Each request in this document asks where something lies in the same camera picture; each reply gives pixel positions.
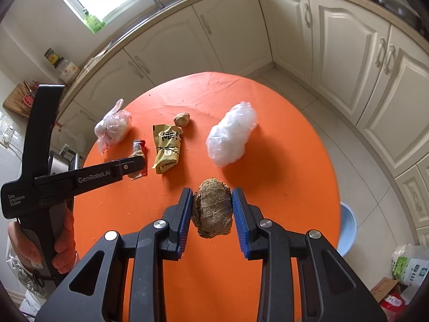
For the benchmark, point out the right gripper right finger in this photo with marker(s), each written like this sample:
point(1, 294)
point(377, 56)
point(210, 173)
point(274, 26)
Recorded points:
point(329, 289)

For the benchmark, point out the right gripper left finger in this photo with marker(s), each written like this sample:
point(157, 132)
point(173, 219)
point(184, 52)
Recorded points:
point(95, 289)

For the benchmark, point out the brown potato lump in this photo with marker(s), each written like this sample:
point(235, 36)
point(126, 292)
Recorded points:
point(212, 210)

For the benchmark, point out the small ginger piece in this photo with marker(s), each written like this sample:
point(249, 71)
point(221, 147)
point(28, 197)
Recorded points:
point(182, 119)

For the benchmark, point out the person's left hand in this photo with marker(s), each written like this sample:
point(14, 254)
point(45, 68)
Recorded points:
point(34, 253)

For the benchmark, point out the cardboard box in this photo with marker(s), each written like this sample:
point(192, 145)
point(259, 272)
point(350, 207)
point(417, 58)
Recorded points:
point(384, 287)

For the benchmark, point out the red food packet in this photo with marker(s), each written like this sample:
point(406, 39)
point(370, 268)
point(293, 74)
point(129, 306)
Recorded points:
point(392, 305)

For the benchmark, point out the light blue plastic bucket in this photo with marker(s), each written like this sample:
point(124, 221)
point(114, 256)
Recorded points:
point(348, 229)

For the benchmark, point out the white rice bag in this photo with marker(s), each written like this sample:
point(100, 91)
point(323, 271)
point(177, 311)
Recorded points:
point(410, 264)

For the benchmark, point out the pink white plastic bag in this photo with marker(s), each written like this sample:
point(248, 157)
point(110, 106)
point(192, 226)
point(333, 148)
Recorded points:
point(113, 128)

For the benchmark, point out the red snack wrapper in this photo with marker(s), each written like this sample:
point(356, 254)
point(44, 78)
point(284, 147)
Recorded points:
point(139, 149)

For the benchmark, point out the glass jar yellow label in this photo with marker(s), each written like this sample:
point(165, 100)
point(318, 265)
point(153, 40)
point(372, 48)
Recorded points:
point(67, 70)

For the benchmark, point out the round orange table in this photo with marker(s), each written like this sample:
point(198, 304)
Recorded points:
point(285, 171)

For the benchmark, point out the steel sink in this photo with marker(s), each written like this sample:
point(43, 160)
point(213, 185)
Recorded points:
point(141, 20)

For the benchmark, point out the white crumpled plastic bag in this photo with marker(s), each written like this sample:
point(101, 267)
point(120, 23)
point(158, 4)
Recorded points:
point(226, 140)

